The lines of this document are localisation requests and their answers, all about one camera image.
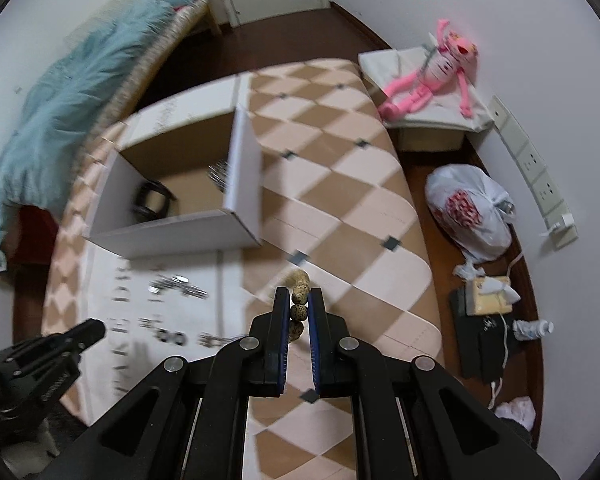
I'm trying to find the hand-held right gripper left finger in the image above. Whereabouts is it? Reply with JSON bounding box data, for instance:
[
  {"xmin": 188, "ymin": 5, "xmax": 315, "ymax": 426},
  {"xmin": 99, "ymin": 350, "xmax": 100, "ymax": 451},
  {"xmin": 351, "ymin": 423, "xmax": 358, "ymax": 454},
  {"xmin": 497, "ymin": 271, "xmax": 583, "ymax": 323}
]
[{"xmin": 42, "ymin": 286, "xmax": 291, "ymax": 480}]

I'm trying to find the bed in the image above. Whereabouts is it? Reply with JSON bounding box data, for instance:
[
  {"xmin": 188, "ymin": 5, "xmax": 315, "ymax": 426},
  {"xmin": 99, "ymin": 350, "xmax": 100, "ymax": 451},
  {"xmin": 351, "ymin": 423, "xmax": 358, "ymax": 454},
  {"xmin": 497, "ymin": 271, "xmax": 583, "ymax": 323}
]
[{"xmin": 0, "ymin": 0, "xmax": 225, "ymax": 281}]

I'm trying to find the teal blanket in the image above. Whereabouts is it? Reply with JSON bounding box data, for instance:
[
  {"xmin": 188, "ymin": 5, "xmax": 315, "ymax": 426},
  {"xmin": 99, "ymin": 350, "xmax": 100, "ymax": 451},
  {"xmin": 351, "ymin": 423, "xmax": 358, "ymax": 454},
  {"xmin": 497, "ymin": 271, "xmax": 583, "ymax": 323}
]
[{"xmin": 0, "ymin": 0, "xmax": 175, "ymax": 273}]

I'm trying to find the yellow tissue pack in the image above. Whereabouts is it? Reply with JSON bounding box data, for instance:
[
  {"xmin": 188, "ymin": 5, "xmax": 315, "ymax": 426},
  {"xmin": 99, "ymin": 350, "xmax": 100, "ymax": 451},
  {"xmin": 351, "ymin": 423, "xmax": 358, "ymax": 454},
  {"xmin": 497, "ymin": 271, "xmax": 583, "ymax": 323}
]
[{"xmin": 467, "ymin": 276, "xmax": 520, "ymax": 317}]

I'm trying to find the white wall socket plate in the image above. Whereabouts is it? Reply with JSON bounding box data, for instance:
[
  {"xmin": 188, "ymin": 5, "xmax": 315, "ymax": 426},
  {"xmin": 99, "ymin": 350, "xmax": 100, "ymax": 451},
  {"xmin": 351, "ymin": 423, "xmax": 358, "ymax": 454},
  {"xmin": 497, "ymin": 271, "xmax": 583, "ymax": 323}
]
[
  {"xmin": 517, "ymin": 142, "xmax": 545, "ymax": 176},
  {"xmin": 530, "ymin": 172, "xmax": 565, "ymax": 213},
  {"xmin": 502, "ymin": 117, "xmax": 528, "ymax": 148},
  {"xmin": 544, "ymin": 207, "xmax": 578, "ymax": 251},
  {"xmin": 487, "ymin": 95, "xmax": 510, "ymax": 128}
]

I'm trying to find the silver chain necklace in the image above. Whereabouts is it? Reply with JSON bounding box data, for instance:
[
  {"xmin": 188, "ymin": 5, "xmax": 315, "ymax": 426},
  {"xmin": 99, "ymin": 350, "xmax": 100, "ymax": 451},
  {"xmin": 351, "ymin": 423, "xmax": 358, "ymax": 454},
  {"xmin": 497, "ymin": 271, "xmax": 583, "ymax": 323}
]
[{"xmin": 149, "ymin": 274, "xmax": 209, "ymax": 300}]

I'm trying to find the clear plastic bottle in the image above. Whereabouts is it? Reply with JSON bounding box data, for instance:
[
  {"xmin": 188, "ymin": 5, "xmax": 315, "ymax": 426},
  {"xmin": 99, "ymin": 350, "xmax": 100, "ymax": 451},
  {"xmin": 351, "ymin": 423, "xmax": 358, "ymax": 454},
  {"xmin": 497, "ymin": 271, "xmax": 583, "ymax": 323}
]
[{"xmin": 512, "ymin": 319, "xmax": 555, "ymax": 343}]

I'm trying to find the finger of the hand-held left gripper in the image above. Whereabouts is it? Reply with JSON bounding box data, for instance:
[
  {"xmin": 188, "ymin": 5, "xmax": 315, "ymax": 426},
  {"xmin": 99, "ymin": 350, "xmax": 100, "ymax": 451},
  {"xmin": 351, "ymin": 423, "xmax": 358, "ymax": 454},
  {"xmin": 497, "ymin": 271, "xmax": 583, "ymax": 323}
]
[{"xmin": 0, "ymin": 318, "xmax": 107, "ymax": 377}]

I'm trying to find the pink plush toy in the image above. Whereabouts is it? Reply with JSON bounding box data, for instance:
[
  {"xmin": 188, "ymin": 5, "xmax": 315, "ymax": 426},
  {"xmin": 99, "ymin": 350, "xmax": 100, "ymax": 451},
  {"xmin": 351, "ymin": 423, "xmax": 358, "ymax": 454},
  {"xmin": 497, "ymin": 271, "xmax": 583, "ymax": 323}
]
[{"xmin": 377, "ymin": 17, "xmax": 480, "ymax": 121}]

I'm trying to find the wooden bead bracelet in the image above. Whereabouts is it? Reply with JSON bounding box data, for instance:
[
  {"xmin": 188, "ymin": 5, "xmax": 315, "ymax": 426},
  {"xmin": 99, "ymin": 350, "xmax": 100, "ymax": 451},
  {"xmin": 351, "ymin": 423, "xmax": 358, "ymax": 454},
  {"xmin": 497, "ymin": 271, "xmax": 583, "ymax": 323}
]
[{"xmin": 275, "ymin": 269, "xmax": 311, "ymax": 346}]

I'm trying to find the white cardboard box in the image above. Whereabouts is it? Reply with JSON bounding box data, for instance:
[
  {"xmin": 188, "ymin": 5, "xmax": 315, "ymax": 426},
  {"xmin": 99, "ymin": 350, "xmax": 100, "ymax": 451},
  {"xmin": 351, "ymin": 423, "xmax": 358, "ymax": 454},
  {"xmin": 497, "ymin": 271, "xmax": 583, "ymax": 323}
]
[{"xmin": 82, "ymin": 74, "xmax": 265, "ymax": 261}]

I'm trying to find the white charger plug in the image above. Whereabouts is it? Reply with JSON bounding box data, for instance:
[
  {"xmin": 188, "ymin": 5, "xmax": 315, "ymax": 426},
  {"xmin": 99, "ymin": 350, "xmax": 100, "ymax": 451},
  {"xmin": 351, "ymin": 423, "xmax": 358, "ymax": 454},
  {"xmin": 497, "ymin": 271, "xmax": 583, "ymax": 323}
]
[{"xmin": 540, "ymin": 214, "xmax": 575, "ymax": 236}]

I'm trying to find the table with checkered tablecloth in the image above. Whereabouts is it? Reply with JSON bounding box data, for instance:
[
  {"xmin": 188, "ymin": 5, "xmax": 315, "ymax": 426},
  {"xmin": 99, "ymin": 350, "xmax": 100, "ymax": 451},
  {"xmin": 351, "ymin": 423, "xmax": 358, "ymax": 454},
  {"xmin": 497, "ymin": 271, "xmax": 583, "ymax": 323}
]
[{"xmin": 40, "ymin": 57, "xmax": 448, "ymax": 480}]

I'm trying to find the white cloth covered box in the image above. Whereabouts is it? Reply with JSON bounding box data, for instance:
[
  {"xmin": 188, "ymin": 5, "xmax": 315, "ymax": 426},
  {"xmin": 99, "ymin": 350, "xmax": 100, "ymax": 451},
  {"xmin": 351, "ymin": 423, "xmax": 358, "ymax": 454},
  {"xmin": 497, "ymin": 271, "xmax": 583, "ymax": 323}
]
[{"xmin": 357, "ymin": 45, "xmax": 495, "ymax": 153}]

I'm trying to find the white plastic bag red print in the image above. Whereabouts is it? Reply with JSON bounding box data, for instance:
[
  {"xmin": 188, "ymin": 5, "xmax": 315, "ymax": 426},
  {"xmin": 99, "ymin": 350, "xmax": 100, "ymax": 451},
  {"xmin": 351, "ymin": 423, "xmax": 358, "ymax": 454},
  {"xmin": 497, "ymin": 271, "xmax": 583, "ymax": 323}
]
[{"xmin": 425, "ymin": 164, "xmax": 515, "ymax": 263}]

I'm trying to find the large crumpled white paper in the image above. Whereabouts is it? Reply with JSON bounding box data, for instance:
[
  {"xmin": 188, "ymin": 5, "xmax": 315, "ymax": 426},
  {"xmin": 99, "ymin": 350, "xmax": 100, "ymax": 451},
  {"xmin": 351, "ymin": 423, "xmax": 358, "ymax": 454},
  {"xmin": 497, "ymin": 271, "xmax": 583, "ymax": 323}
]
[{"xmin": 494, "ymin": 396, "xmax": 536, "ymax": 431}]

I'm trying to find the small crumpled white tissue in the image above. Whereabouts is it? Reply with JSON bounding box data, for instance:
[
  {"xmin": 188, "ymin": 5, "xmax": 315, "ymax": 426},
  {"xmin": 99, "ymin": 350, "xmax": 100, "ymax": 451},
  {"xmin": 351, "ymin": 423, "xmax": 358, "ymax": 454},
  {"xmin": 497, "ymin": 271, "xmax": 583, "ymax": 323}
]
[{"xmin": 452, "ymin": 260, "xmax": 485, "ymax": 281}]

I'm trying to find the black wrist watch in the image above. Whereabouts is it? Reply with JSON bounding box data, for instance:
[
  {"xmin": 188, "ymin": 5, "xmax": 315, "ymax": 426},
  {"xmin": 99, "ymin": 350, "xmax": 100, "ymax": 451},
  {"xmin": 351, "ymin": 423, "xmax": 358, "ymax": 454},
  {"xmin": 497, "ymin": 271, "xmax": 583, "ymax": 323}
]
[{"xmin": 131, "ymin": 180, "xmax": 177, "ymax": 222}]

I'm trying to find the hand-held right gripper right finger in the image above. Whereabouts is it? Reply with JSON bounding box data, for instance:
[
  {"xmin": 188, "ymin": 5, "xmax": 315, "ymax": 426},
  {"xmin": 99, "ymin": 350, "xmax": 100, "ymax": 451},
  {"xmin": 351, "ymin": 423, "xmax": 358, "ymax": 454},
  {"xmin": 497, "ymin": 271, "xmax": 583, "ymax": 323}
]
[{"xmin": 307, "ymin": 286, "xmax": 563, "ymax": 480}]

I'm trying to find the black flat box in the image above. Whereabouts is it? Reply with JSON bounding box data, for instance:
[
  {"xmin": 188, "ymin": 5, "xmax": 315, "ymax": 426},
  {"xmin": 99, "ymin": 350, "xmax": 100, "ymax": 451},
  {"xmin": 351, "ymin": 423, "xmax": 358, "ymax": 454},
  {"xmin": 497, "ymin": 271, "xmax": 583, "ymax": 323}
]
[{"xmin": 450, "ymin": 287, "xmax": 525, "ymax": 381}]

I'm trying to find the white charger cable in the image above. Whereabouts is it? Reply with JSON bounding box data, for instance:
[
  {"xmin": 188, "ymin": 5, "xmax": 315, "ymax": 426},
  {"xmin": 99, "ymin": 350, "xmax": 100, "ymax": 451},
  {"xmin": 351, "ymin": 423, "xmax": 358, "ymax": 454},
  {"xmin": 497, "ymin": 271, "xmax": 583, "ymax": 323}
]
[{"xmin": 488, "ymin": 250, "xmax": 525, "ymax": 408}]

